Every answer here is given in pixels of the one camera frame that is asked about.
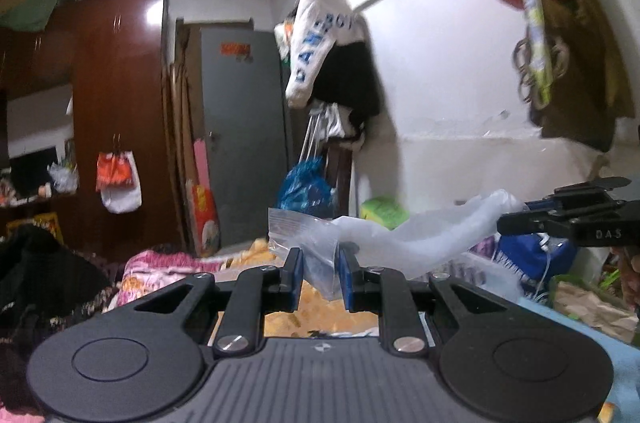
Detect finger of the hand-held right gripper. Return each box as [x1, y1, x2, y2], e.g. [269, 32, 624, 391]
[497, 208, 587, 238]
[525, 177, 632, 215]

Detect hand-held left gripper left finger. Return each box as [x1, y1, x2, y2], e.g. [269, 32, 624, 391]
[131, 247, 306, 359]

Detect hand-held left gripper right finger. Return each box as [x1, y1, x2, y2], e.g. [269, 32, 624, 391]
[336, 243, 507, 359]

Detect clear plastic zip bag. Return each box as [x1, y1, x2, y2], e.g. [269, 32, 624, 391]
[268, 189, 527, 302]

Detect yellow blanket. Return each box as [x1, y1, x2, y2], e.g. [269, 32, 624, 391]
[220, 237, 381, 338]

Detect blue lettered cloth bag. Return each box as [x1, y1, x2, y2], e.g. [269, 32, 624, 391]
[495, 230, 577, 299]

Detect green plastic bag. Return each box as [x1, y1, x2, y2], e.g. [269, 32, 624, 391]
[360, 196, 412, 230]

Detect brown paper bag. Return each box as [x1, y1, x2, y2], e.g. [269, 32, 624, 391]
[552, 280, 640, 344]

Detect blue plastic bag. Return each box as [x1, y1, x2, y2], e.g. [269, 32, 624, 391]
[277, 156, 335, 219]

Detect red printed bag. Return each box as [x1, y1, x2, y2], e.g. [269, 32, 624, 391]
[186, 180, 222, 258]

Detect pink floral blanket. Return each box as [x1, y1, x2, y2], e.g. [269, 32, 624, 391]
[107, 243, 236, 311]

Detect brown hanging tote bag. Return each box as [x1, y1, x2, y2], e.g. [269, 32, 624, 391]
[514, 0, 632, 153]

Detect grey metal door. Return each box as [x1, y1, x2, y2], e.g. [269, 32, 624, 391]
[199, 27, 295, 249]

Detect cardboard sheets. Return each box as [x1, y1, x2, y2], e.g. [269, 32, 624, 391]
[161, 19, 206, 254]

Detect yellow-green rolled paper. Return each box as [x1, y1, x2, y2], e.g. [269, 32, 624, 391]
[491, 0, 555, 104]

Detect black hanging garment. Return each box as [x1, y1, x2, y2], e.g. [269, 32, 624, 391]
[311, 39, 382, 119]

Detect orange and white plastic bag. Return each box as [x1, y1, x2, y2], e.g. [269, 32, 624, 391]
[96, 150, 143, 215]

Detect white lettered jacket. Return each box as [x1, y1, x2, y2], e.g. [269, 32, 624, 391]
[285, 0, 368, 110]

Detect brown wooden wardrobe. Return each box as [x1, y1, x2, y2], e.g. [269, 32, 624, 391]
[0, 0, 187, 261]

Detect black knitted clothing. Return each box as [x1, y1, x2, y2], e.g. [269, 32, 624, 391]
[0, 224, 123, 415]

